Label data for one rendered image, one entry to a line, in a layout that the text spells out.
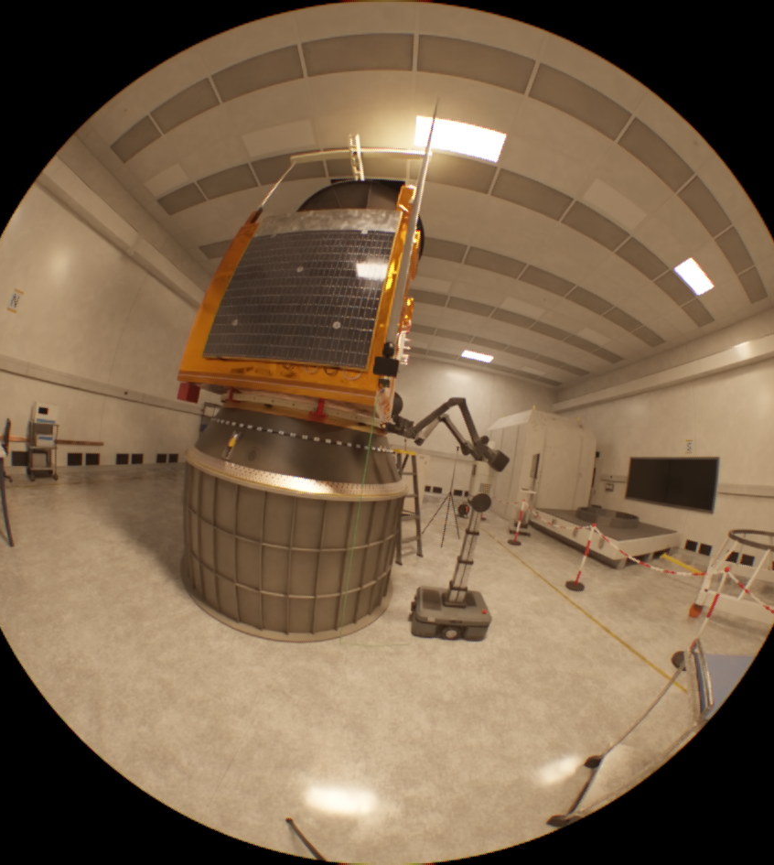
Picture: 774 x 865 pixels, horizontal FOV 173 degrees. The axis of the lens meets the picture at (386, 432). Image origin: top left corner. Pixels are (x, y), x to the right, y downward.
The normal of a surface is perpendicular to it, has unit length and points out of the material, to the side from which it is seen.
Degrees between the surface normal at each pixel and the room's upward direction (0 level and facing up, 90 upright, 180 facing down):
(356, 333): 90
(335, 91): 180
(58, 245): 90
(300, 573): 90
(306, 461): 62
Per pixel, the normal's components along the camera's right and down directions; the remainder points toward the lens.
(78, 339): 0.99, 0.16
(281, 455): 0.26, -0.48
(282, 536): 0.27, -0.01
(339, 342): -0.03, -0.07
